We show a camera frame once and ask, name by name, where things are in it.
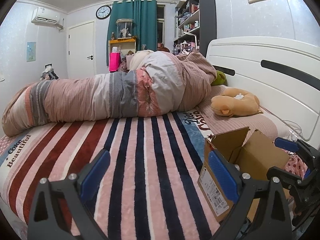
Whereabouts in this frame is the tan plush toy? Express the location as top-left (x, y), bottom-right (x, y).
top-left (211, 87), bottom-right (260, 117)

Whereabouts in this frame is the dark bookshelf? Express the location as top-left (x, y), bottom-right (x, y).
top-left (174, 0), bottom-right (217, 58)

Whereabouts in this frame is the bright pink bag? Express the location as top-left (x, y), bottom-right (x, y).
top-left (109, 52), bottom-right (121, 72)

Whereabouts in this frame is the white bed headboard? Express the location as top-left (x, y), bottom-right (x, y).
top-left (206, 36), bottom-right (320, 143)

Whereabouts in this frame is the green plush toy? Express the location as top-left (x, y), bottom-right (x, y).
top-left (211, 70), bottom-right (227, 86)

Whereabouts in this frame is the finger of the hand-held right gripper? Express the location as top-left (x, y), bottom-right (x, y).
top-left (274, 137), bottom-right (320, 167)
top-left (266, 166), bottom-right (312, 189)

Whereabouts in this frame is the pink polka dot sheet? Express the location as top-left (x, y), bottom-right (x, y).
top-left (285, 152), bottom-right (310, 178)

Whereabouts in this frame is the light blue wall poster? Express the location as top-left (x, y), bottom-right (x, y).
top-left (26, 42), bottom-right (37, 62)

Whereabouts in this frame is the yellow shelf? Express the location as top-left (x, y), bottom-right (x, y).
top-left (109, 37), bottom-right (138, 55)

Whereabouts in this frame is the white door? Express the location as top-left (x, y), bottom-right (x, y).
top-left (68, 21), bottom-right (95, 79)

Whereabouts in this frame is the striped printed blanket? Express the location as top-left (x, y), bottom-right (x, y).
top-left (0, 110), bottom-right (225, 240)

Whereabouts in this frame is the white air conditioner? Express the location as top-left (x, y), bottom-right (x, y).
top-left (31, 7), bottom-right (65, 30)

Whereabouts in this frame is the rolled pink and grey quilt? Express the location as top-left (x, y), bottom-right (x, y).
top-left (1, 49), bottom-right (217, 137)

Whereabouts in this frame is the black round wall clock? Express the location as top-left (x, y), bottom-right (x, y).
top-left (96, 5), bottom-right (112, 20)

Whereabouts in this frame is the teal curtain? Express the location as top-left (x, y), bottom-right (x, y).
top-left (107, 0), bottom-right (158, 53)

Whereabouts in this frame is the window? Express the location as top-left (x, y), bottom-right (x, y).
top-left (156, 4), bottom-right (166, 44)

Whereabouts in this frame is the brown cardboard box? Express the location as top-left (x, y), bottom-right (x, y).
top-left (197, 126), bottom-right (292, 223)

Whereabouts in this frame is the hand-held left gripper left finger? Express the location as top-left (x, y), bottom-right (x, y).
top-left (27, 149), bottom-right (111, 240)

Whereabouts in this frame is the white charging cable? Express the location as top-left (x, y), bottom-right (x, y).
top-left (280, 120), bottom-right (315, 142)

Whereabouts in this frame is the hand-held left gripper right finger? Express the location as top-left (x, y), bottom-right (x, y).
top-left (208, 150), bottom-right (293, 240)

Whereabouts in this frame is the pink ribbed pillow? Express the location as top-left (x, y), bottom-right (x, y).
top-left (200, 85), bottom-right (285, 143)

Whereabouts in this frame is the glass display case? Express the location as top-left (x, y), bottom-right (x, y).
top-left (115, 18), bottom-right (134, 40)

